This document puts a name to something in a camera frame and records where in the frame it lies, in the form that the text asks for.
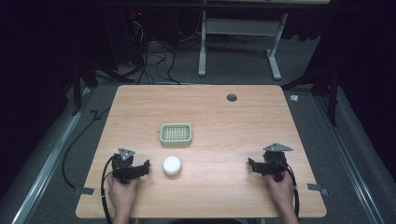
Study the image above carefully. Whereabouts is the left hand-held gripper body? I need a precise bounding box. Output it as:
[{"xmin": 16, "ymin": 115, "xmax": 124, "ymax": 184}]
[{"xmin": 111, "ymin": 147, "xmax": 140, "ymax": 185}]

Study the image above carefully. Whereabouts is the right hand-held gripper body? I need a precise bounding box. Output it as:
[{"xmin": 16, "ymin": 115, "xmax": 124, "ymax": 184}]
[{"xmin": 261, "ymin": 142, "xmax": 294, "ymax": 183}]

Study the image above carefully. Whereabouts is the person's left hand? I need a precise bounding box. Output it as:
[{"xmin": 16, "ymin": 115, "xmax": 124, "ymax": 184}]
[{"xmin": 106, "ymin": 175, "xmax": 140, "ymax": 217}]

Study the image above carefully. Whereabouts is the person's right hand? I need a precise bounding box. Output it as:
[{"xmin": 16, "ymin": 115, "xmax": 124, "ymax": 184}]
[{"xmin": 266, "ymin": 174, "xmax": 295, "ymax": 215}]

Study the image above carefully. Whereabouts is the round white soap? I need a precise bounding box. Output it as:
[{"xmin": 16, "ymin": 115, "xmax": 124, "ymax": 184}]
[{"xmin": 162, "ymin": 155, "xmax": 183, "ymax": 176}]

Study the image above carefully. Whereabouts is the grey tape piece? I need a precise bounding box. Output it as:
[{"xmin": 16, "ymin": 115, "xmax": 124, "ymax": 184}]
[
  {"xmin": 74, "ymin": 186, "xmax": 95, "ymax": 196},
  {"xmin": 306, "ymin": 183, "xmax": 329, "ymax": 197}
]

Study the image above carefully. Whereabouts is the green slotted soap dish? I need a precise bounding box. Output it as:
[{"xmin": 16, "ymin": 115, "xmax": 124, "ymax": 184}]
[{"xmin": 159, "ymin": 122, "xmax": 193, "ymax": 148}]

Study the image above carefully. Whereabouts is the black metal stand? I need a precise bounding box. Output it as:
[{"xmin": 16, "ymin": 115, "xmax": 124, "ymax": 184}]
[
  {"xmin": 280, "ymin": 65, "xmax": 341, "ymax": 127},
  {"xmin": 70, "ymin": 58, "xmax": 135, "ymax": 117}
]

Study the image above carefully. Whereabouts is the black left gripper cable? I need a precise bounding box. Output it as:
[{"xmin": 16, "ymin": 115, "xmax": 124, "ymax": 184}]
[{"xmin": 100, "ymin": 154, "xmax": 117, "ymax": 224}]

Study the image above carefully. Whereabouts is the black floor cable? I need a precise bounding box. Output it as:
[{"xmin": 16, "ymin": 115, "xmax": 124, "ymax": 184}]
[{"xmin": 61, "ymin": 106, "xmax": 112, "ymax": 190}]

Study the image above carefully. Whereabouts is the metal floor rail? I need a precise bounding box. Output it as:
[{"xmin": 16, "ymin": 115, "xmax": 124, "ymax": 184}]
[
  {"xmin": 313, "ymin": 92, "xmax": 387, "ymax": 224},
  {"xmin": 10, "ymin": 87, "xmax": 96, "ymax": 224}
]

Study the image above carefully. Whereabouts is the tangle of black cables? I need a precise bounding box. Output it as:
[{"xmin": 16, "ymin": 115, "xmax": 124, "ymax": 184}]
[{"xmin": 124, "ymin": 18, "xmax": 181, "ymax": 86}]

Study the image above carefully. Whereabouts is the white metal desk frame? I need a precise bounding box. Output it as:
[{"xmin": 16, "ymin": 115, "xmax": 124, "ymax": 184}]
[{"xmin": 197, "ymin": 10, "xmax": 290, "ymax": 81}]

